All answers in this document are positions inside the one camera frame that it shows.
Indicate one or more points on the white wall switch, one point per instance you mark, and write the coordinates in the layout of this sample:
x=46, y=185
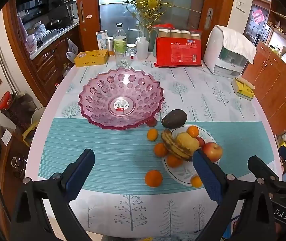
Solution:
x=240, y=5

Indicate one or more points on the wooden kitchen cabinet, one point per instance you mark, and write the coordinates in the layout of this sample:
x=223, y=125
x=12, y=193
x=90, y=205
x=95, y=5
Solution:
x=50, y=62

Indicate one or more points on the white countertop appliance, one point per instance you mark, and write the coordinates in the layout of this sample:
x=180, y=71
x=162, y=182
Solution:
x=223, y=60

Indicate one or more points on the white squeeze wash bottle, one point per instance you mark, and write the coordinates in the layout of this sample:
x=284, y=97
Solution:
x=141, y=49

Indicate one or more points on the pink door sticker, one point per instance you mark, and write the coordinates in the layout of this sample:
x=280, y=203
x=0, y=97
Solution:
x=89, y=16

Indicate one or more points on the dark ceramic pot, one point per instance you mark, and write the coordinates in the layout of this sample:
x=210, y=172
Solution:
x=17, y=164

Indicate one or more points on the yellow tissue pack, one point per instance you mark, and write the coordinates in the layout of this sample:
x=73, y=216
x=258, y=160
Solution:
x=243, y=89

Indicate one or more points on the red paper cup package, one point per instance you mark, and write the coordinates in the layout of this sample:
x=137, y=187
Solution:
x=178, y=51

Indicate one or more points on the white towel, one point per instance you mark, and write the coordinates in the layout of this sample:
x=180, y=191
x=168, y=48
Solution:
x=238, y=42

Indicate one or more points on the red lychee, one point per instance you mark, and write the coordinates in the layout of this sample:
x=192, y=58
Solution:
x=151, y=122
x=201, y=141

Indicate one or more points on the red door decoration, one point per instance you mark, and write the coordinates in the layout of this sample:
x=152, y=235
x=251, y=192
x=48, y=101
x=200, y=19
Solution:
x=258, y=16

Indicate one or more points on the red apple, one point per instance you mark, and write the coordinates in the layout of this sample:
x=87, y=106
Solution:
x=213, y=150

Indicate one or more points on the clear drinking glass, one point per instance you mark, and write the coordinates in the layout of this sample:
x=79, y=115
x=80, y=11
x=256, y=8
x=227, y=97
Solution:
x=122, y=57

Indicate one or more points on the white basin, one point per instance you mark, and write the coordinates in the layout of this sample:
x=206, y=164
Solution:
x=39, y=115

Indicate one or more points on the clear bottle black cap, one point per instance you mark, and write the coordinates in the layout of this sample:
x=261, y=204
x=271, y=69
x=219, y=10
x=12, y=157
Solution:
x=119, y=40

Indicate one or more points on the gold door ornament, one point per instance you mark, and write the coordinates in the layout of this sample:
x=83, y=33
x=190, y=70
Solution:
x=153, y=3

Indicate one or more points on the white blue carton box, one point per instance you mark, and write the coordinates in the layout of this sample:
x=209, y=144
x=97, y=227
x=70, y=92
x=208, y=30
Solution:
x=102, y=39

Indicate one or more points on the dark wooden entry door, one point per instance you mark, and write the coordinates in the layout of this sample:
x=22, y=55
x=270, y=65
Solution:
x=252, y=34

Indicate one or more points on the yellow pear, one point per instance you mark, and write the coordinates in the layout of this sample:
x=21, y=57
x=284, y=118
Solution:
x=186, y=141

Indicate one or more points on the yellow tin box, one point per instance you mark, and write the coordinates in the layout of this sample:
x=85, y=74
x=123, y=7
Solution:
x=90, y=57

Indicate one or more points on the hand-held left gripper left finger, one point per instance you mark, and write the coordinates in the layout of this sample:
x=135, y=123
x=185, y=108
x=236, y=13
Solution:
x=79, y=178

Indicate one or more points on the tree print tablecloth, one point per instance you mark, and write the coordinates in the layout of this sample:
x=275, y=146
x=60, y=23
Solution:
x=112, y=145

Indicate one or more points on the small glass jar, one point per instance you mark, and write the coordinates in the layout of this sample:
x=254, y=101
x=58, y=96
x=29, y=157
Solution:
x=132, y=49

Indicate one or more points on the wooden wall cabinet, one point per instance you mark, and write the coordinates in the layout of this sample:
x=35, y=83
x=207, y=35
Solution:
x=278, y=80

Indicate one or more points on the spotted ripe banana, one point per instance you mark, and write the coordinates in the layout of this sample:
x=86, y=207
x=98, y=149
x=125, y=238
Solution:
x=175, y=150

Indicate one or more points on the clear hanging plastic bag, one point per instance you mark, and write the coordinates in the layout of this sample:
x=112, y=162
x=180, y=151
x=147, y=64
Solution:
x=70, y=51

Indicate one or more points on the dark avocado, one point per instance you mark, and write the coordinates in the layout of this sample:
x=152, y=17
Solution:
x=174, y=118

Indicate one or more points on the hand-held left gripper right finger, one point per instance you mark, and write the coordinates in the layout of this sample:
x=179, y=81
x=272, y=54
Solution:
x=208, y=178

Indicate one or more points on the pink glass fruit bowl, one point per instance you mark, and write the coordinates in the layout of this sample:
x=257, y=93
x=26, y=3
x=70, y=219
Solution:
x=100, y=93

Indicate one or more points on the red lidded dark jar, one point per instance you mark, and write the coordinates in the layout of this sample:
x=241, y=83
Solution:
x=7, y=103

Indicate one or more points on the orange tangerine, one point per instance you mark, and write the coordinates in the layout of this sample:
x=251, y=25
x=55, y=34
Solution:
x=192, y=131
x=196, y=181
x=153, y=178
x=152, y=134
x=174, y=161
x=161, y=149

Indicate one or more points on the small metal can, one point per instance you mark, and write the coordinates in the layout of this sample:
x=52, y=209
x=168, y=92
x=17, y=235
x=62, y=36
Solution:
x=109, y=45

